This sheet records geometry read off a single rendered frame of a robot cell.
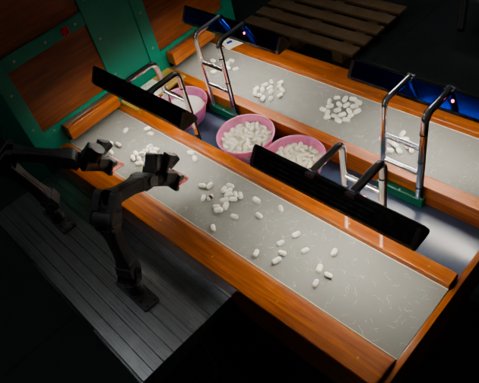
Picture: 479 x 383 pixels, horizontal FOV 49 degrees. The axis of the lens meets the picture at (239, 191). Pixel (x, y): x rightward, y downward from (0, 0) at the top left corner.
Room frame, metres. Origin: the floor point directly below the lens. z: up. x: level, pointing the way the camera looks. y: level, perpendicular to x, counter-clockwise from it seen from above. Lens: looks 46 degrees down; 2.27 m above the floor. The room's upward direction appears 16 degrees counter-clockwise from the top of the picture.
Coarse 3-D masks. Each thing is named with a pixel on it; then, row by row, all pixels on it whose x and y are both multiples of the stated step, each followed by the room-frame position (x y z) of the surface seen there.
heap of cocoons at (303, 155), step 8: (288, 144) 1.68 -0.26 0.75; (296, 144) 1.67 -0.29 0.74; (280, 152) 1.65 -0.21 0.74; (288, 152) 1.64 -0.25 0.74; (296, 152) 1.62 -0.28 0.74; (304, 152) 1.61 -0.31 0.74; (312, 152) 1.61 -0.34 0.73; (296, 160) 1.59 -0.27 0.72; (304, 160) 1.56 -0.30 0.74; (312, 160) 1.56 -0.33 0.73
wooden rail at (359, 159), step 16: (192, 80) 2.33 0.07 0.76; (208, 96) 2.20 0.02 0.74; (224, 96) 2.12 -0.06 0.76; (240, 112) 2.02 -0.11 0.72; (256, 112) 1.93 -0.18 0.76; (272, 112) 1.89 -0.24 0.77; (288, 128) 1.77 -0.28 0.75; (304, 128) 1.73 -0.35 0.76; (352, 144) 1.55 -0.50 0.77; (336, 160) 1.56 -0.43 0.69; (352, 160) 1.49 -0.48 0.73; (368, 160) 1.44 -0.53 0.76; (400, 176) 1.31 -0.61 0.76; (416, 176) 1.29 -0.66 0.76; (432, 192) 1.21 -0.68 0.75; (448, 192) 1.17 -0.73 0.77; (464, 192) 1.15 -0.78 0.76; (448, 208) 1.15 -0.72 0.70; (464, 208) 1.10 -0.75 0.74
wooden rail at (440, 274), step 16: (128, 112) 2.21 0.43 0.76; (144, 112) 2.17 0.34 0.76; (160, 128) 2.01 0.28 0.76; (176, 128) 1.98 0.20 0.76; (192, 144) 1.83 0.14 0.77; (208, 144) 1.80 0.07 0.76; (224, 160) 1.67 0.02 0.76; (240, 160) 1.64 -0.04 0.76; (256, 176) 1.52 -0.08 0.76; (272, 192) 1.43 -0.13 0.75; (288, 192) 1.39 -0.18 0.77; (304, 208) 1.30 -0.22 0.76; (320, 208) 1.27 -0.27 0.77; (336, 224) 1.18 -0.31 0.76; (352, 224) 1.15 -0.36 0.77; (368, 240) 1.07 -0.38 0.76; (384, 240) 1.05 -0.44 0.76; (400, 256) 0.97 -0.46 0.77; (416, 256) 0.95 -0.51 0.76; (432, 272) 0.88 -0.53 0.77; (448, 272) 0.86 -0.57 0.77; (448, 288) 0.82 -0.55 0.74
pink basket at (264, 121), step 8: (232, 120) 1.92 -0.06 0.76; (240, 120) 1.93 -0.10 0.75; (248, 120) 1.92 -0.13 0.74; (256, 120) 1.90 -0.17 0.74; (264, 120) 1.87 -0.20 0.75; (224, 128) 1.89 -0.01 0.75; (272, 128) 1.80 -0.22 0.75; (216, 136) 1.84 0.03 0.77; (272, 136) 1.73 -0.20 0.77; (248, 152) 1.67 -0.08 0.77; (248, 160) 1.70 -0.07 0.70
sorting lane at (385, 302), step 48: (144, 144) 1.96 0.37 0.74; (192, 192) 1.56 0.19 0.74; (240, 240) 1.24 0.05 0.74; (288, 240) 1.18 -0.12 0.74; (336, 240) 1.12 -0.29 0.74; (288, 288) 0.99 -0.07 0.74; (336, 288) 0.94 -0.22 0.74; (384, 288) 0.89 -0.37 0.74; (432, 288) 0.84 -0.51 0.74; (384, 336) 0.73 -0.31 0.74
